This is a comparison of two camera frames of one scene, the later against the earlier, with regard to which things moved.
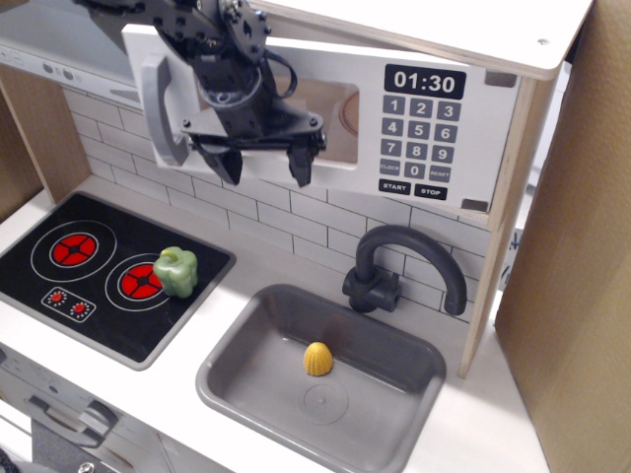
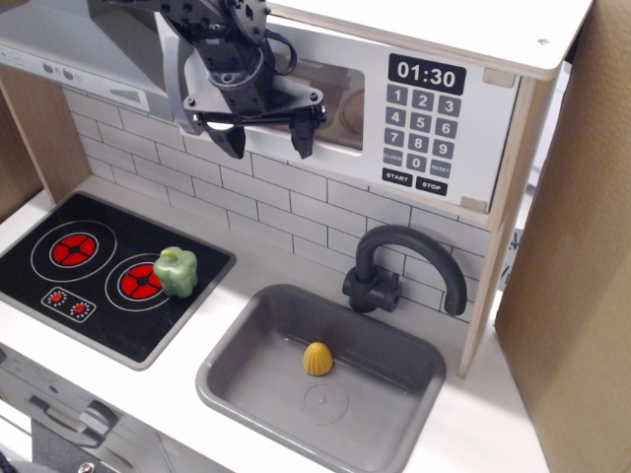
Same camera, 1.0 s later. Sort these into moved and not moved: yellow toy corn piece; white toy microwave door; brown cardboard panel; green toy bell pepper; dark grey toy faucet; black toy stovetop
Moved: white toy microwave door
Not moved: dark grey toy faucet; brown cardboard panel; black toy stovetop; yellow toy corn piece; green toy bell pepper
